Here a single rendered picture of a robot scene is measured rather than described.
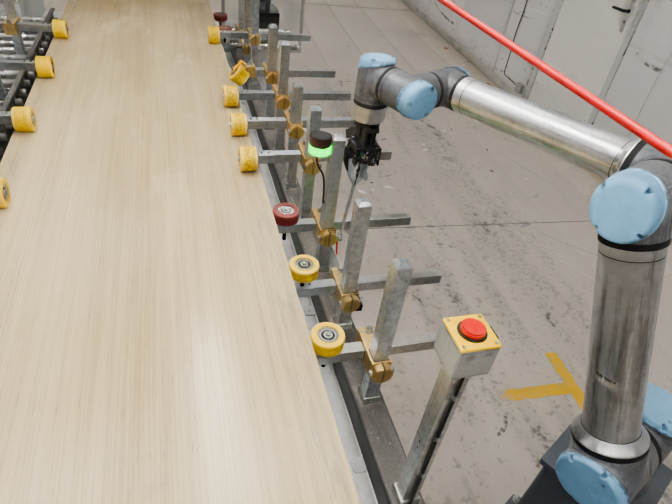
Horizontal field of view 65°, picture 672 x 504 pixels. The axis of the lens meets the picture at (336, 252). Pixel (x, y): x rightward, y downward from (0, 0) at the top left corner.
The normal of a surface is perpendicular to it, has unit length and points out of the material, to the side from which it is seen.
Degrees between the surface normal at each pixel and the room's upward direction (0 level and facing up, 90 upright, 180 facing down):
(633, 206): 83
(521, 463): 0
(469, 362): 90
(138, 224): 0
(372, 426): 0
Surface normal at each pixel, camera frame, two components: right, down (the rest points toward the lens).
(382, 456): 0.12, -0.78
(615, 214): -0.78, 0.19
